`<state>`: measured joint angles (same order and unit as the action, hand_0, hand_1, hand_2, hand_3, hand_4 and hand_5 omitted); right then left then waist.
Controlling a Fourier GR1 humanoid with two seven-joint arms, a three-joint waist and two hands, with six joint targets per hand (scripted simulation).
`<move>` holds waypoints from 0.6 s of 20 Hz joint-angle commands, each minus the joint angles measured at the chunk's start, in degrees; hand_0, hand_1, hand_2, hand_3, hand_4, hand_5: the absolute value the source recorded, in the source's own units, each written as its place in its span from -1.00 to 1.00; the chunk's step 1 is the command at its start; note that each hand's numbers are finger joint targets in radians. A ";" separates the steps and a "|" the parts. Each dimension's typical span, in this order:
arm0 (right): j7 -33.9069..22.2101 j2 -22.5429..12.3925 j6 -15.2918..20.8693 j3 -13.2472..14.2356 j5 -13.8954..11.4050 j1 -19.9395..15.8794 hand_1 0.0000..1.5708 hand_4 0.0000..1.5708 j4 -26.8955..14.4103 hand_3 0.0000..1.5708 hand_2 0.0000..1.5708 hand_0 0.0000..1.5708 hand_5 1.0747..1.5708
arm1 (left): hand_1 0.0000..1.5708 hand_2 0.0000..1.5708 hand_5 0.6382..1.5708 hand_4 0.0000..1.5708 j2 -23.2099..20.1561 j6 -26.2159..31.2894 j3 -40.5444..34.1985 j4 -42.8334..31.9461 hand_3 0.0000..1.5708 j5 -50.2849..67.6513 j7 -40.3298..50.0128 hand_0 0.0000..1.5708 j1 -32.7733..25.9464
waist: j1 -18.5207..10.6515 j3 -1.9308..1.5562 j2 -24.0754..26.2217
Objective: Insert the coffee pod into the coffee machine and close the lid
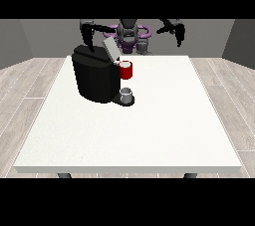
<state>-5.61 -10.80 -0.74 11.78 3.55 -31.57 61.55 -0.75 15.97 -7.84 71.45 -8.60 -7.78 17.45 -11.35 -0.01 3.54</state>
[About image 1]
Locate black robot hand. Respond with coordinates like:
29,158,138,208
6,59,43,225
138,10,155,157
80,22,117,55
155,21,186,48

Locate pale grey machine lid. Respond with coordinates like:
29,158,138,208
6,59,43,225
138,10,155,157
102,36,122,62

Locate black coffee machine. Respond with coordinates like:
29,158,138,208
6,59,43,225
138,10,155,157
71,44,136,108

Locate small grey coffee pod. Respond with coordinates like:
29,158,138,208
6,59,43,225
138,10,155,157
135,39,149,56

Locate red pod holder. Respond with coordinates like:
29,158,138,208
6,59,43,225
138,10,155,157
118,60,134,81

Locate grey robot trunk purple rings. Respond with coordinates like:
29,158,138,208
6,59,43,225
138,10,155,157
103,19,153,55

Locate small grey cup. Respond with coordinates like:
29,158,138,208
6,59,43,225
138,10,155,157
119,87,134,104

